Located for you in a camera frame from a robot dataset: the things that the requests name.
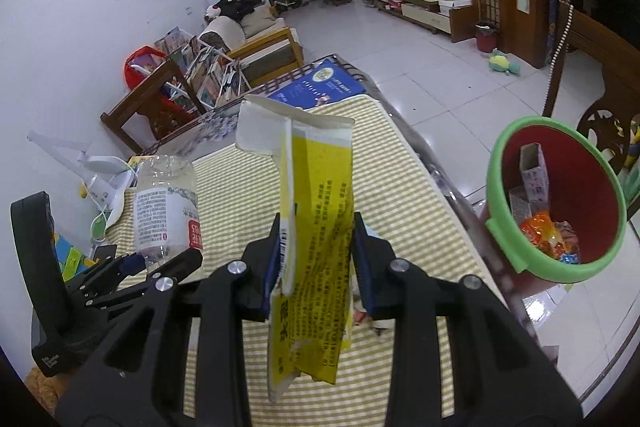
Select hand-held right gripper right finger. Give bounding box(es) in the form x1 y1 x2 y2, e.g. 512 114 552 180
351 212 584 427

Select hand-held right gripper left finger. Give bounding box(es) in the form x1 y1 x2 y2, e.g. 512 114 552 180
54 213 282 427

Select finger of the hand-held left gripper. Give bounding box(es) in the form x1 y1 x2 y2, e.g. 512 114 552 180
90 248 204 309
64 252 147 295

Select clear plastic bottle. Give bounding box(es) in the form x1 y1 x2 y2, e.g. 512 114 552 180
132 154 204 269

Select yellow paper carton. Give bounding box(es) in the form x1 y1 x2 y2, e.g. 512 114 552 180
235 94 357 404

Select red bin with green rim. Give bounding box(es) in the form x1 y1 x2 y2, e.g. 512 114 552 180
486 117 629 284

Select white desk lamp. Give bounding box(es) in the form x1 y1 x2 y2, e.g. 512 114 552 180
27 129 137 241

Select yellow striped mat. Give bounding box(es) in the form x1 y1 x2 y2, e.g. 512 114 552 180
104 94 507 427

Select blue book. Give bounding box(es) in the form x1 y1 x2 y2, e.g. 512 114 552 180
266 58 367 108

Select magazine rack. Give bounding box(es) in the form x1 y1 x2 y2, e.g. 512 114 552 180
154 27 252 111

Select small patterned carton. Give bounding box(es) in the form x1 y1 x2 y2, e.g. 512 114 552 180
518 143 551 214

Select red bag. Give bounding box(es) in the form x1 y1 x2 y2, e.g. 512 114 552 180
123 47 197 118

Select beige sofa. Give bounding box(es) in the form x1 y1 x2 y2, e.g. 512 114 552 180
199 2 307 84

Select green plush toy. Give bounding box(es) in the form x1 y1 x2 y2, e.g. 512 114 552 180
487 48 522 76

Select black clothes pile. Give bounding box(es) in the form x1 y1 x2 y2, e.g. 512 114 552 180
212 0 267 20

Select small red waste bin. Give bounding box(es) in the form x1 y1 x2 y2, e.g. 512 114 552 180
474 21 500 56

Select television cabinet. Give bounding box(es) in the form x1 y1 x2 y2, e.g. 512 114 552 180
371 0 474 44

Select carved wooden chair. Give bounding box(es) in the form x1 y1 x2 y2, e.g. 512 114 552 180
542 0 640 208

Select white bead string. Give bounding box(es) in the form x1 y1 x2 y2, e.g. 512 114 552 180
547 0 575 68

